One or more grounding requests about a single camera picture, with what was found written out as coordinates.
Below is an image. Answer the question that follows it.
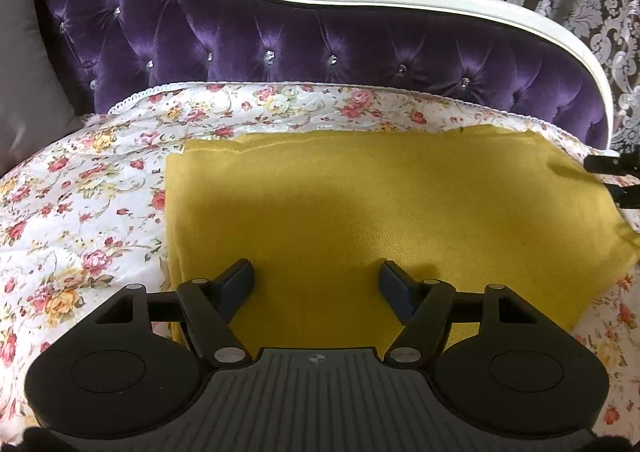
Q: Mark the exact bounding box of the mustard yellow knit sweater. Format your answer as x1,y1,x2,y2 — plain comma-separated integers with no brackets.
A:
165,126,639,351

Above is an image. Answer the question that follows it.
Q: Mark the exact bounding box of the floral quilted bedspread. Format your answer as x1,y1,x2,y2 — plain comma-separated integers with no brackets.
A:
0,81,640,442

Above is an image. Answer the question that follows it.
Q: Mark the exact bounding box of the grey square pillow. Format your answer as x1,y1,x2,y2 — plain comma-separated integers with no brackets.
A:
1,0,82,174

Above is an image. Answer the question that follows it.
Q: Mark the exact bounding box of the purple tufted velvet headboard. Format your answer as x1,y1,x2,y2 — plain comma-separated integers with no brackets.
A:
36,0,613,149

